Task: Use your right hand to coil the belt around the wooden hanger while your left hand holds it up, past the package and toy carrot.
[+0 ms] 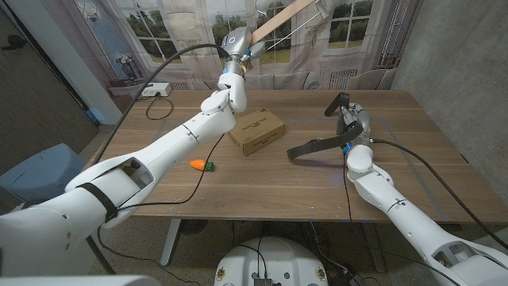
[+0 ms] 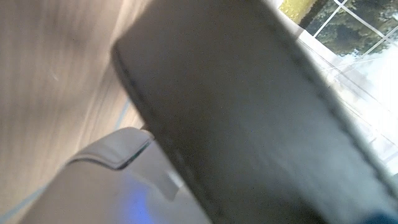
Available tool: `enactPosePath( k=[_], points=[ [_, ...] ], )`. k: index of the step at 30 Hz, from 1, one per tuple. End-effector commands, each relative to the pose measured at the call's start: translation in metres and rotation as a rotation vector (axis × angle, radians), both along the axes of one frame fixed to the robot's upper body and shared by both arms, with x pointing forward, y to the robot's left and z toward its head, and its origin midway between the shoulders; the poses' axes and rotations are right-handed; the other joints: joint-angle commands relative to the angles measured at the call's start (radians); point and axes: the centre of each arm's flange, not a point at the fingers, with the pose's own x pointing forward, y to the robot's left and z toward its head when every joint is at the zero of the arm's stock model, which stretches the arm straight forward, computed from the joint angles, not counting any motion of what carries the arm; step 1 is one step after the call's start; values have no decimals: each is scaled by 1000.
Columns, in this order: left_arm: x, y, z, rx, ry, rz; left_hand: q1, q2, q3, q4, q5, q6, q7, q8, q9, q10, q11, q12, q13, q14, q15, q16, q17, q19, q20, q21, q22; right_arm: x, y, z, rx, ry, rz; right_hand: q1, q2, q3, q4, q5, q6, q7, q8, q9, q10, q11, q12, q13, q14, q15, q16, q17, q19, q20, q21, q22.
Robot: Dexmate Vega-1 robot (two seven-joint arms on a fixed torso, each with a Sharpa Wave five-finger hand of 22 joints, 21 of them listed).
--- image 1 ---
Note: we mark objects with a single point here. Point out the blue chair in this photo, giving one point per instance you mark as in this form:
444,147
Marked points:
39,171

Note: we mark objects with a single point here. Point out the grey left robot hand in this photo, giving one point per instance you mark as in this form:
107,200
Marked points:
238,43

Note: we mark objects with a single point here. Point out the wooden hanger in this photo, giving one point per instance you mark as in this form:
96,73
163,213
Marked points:
278,22

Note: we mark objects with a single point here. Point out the black leather belt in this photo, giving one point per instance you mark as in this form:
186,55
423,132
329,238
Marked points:
317,146

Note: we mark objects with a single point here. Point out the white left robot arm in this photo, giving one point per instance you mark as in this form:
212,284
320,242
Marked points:
158,155

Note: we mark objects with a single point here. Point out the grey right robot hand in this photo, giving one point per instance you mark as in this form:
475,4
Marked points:
361,119

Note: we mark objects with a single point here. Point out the brown cardboard package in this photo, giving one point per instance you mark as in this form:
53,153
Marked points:
256,131

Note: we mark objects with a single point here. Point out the black floor box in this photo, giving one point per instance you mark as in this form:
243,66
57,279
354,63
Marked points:
345,279

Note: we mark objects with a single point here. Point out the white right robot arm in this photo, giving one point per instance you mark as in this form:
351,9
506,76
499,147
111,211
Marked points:
397,210

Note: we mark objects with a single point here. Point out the white power adapter box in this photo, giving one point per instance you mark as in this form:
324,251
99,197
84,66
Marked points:
156,89

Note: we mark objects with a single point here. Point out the printed window backdrop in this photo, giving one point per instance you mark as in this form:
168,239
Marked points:
178,24

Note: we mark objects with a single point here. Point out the table leg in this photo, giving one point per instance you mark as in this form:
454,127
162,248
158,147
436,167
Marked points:
170,242
373,246

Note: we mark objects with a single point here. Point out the orange toy carrot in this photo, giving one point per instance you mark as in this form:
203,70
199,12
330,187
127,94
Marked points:
198,164

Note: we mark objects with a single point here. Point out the white door frame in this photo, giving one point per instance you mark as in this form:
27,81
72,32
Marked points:
59,51

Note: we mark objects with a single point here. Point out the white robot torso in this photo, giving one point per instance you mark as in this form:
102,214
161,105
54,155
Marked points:
274,258

